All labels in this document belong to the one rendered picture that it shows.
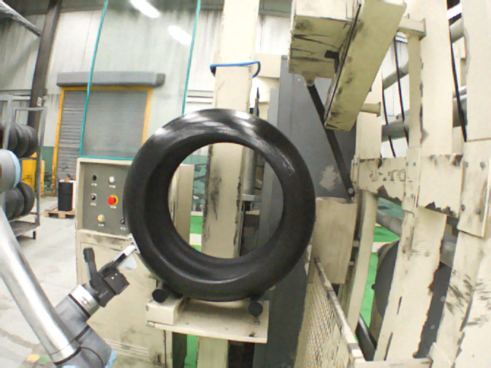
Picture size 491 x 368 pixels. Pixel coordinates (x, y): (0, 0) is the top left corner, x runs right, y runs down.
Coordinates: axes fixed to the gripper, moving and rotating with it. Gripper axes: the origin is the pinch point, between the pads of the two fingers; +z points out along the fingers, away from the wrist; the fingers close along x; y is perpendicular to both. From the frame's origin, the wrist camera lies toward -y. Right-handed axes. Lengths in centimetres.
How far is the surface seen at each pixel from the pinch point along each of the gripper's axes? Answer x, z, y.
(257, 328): 9.7, 9.4, 43.5
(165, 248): -15.7, 14.9, 10.5
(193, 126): 21.9, 28.1, -14.8
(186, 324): -0.2, -3.3, 28.9
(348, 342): 62, -2, 32
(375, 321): 0, 58, 99
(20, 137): -361, 75, -159
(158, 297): 0.9, -4.0, 16.4
